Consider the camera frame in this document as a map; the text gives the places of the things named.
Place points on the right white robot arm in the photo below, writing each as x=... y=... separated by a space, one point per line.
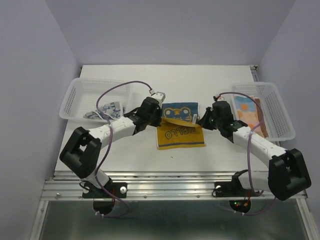
x=287 y=171

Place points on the aluminium mounting rail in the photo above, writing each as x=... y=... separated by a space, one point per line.
x=142 y=185

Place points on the white blue print towel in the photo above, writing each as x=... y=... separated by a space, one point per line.
x=112 y=111

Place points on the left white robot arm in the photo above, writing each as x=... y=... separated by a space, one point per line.
x=81 y=152

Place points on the right white plastic basket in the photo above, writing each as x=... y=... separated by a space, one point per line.
x=276 y=118

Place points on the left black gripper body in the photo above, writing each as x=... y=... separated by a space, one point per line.
x=154 y=120

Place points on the left white plastic basket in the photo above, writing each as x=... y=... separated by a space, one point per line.
x=82 y=95

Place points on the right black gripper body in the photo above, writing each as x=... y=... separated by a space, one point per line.
x=219 y=123

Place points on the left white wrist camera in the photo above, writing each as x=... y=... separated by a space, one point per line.
x=159 y=96

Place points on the orange brown bear towel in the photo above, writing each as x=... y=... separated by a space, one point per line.
x=259 y=116

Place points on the dark blue towel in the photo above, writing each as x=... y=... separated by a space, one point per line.
x=178 y=128

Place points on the orange pastel patterned towel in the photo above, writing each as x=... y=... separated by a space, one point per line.
x=245 y=109

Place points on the white plastic basket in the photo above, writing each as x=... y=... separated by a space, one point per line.
x=82 y=95
x=276 y=118

